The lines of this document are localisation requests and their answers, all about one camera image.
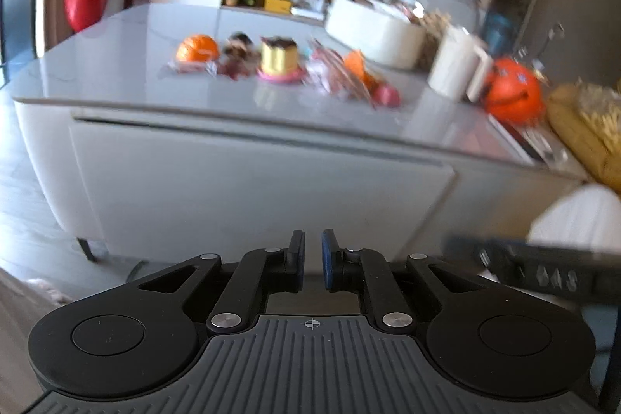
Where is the white coffee table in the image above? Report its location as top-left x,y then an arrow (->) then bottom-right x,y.
12,3 -> 590,264

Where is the white ribbed mug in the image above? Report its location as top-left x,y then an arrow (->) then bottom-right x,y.
426,24 -> 494,102

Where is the white cloth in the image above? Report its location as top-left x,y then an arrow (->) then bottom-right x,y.
526,185 -> 621,251

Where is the pink round toy fruit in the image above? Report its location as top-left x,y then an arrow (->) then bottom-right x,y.
372,83 -> 401,107

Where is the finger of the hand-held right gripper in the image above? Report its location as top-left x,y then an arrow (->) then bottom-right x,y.
446,236 -> 529,263

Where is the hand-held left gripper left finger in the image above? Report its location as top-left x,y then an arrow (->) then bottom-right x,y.
137,229 -> 307,332

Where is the white smartphone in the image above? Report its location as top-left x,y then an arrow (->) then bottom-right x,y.
489,113 -> 569,166

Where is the yellow snack bag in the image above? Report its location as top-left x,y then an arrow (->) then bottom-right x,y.
547,81 -> 621,197

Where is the clear snack packet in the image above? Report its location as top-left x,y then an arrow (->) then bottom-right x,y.
305,40 -> 375,105

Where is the beige cloth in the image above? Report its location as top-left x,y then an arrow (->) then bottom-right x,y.
0,268 -> 74,414

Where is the orange toy tangerine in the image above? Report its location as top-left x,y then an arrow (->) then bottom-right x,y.
170,34 -> 221,74

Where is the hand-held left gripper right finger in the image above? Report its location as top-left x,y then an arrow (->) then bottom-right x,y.
321,229 -> 488,332

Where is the white rectangular container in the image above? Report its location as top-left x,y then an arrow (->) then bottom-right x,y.
323,0 -> 428,70

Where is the gold pudding cup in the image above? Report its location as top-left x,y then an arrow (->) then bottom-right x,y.
257,36 -> 307,83

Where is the orange pumpkin bucket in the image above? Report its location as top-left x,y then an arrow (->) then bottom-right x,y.
484,56 -> 544,125

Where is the dark snack packet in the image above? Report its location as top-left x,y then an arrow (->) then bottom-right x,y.
218,32 -> 259,81

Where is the blue tumbler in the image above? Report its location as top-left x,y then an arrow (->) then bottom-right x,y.
484,11 -> 515,56

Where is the white router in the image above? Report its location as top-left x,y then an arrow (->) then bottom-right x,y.
290,0 -> 327,20

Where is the metal bottle opener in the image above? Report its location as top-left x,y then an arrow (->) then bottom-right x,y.
543,21 -> 566,56

